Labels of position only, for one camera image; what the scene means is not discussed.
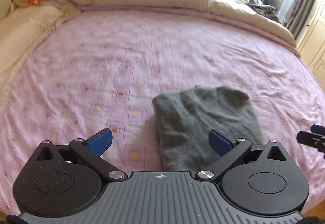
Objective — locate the pink patterned bed sheet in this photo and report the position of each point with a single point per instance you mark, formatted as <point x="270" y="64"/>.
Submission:
<point x="103" y="67"/>

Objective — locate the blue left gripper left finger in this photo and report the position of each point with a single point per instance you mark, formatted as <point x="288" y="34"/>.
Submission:
<point x="88" y="152"/>

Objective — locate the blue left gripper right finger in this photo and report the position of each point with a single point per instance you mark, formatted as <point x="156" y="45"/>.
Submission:
<point x="231" y="154"/>

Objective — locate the cream wardrobe door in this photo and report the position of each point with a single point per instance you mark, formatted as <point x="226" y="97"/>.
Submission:
<point x="312" y="47"/>

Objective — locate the grey argyle knit sweater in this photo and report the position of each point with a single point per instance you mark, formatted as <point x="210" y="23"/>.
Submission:
<point x="185" y="118"/>

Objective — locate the dark clothes pile on bed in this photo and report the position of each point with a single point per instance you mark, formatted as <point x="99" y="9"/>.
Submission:
<point x="264" y="10"/>

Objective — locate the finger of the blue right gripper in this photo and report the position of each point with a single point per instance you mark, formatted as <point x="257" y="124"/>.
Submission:
<point x="318" y="129"/>

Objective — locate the beige pillow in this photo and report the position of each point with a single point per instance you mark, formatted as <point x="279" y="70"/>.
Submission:
<point x="23" y="30"/>

